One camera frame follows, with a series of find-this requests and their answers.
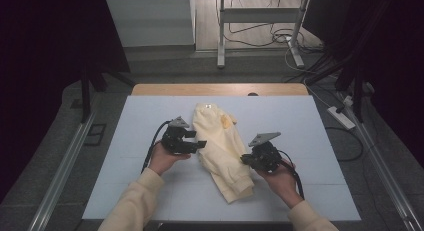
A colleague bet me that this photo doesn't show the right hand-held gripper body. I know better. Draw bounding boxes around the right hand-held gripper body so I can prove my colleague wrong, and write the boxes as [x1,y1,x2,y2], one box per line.
[248,131,283,174]

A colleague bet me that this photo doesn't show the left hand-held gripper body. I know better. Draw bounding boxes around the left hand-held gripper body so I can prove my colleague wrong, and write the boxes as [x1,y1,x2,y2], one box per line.
[161,116,193,155]

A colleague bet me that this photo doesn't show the cream baby pants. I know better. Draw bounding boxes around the cream baby pants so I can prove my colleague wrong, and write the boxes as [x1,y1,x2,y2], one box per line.
[192,102,255,204]

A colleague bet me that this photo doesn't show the person's left hand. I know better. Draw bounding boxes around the person's left hand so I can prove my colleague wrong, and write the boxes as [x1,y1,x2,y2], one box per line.
[148,140,192,176]

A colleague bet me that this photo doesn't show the person's right hand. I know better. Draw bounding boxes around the person's right hand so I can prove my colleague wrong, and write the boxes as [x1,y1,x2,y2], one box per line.
[255,159,305,209]

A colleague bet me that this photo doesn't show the light blue mat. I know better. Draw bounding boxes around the light blue mat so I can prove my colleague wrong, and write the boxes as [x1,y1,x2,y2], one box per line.
[82,95,362,222]

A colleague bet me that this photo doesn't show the dark floor outlet plate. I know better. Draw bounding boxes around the dark floor outlet plate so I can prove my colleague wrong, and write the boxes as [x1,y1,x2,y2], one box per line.
[83,123,108,147]

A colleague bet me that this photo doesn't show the white power strip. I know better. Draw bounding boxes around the white power strip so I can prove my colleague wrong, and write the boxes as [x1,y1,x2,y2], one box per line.
[327,105,357,131]

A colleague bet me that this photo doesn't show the black metal stand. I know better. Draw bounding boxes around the black metal stand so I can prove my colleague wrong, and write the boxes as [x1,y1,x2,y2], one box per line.
[79,67,136,124]
[304,40,368,124]

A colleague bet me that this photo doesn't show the white partition panel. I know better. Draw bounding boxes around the white partition panel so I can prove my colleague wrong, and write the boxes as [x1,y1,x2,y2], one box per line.
[106,0,197,48]

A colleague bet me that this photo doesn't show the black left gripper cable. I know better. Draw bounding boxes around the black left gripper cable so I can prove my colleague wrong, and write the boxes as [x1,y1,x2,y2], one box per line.
[141,120,172,174]

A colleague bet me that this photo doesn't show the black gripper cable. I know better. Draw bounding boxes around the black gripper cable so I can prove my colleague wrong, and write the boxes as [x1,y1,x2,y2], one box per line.
[141,120,172,174]
[278,149,306,201]

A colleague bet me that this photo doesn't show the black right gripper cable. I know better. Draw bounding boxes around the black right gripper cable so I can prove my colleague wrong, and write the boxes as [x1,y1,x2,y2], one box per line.
[278,149,306,201]

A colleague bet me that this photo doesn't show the white floor cable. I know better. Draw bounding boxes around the white floor cable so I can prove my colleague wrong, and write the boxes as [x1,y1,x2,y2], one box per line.
[284,45,334,109]

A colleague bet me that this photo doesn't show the black looped floor cable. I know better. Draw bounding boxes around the black looped floor cable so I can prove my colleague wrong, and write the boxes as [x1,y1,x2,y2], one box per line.
[324,125,365,163]

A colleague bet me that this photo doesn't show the black floor cables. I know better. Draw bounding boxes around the black floor cables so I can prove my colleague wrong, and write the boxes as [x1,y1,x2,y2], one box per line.
[219,0,325,55]

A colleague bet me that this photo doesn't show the aluminium floor rail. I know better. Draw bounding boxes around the aluminium floor rail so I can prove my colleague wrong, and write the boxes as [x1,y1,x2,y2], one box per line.
[336,90,424,231]
[28,110,98,231]

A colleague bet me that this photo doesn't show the white metal desk frame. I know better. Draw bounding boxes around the white metal desk frame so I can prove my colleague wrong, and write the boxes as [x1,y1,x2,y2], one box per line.
[216,0,313,69]

